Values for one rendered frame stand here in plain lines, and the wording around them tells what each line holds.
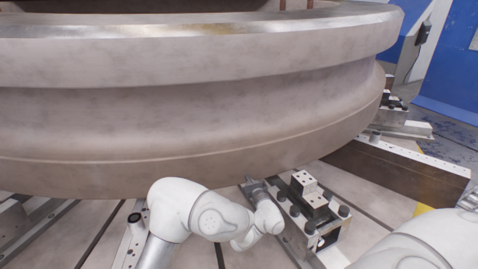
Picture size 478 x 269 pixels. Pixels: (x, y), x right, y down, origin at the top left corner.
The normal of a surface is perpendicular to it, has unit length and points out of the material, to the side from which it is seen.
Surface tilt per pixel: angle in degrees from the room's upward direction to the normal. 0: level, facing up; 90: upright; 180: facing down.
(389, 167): 90
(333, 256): 0
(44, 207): 71
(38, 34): 45
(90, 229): 0
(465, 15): 90
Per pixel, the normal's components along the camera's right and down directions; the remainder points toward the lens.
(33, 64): -0.03, 0.47
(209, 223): -0.20, -0.26
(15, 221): 0.95, 0.14
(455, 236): 0.03, -0.87
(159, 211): -0.46, -0.31
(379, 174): -0.65, 0.36
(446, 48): -0.89, 0.21
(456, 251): -0.03, -0.68
